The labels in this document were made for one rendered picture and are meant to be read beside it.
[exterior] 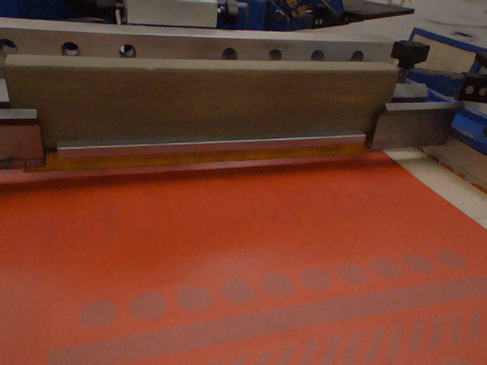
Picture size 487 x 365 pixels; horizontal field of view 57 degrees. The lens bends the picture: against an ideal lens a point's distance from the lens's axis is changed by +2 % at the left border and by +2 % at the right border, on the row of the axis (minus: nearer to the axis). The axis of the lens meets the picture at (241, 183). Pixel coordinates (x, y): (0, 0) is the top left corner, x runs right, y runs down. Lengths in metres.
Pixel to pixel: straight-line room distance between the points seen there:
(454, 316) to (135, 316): 0.21
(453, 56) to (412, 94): 2.46
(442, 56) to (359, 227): 2.72
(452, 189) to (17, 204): 0.41
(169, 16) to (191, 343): 0.49
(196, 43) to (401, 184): 0.32
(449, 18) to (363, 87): 2.70
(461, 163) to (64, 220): 0.40
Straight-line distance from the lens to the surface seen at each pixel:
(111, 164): 0.43
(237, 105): 0.41
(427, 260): 0.38
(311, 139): 0.44
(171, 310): 0.29
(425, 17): 3.32
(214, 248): 0.34
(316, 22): 1.84
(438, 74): 1.15
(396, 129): 0.50
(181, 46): 0.62
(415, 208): 0.44
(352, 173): 0.48
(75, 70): 0.39
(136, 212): 0.37
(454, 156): 0.54
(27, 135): 0.39
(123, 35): 0.61
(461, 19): 3.09
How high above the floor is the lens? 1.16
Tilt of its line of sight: 29 degrees down
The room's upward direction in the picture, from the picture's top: 6 degrees clockwise
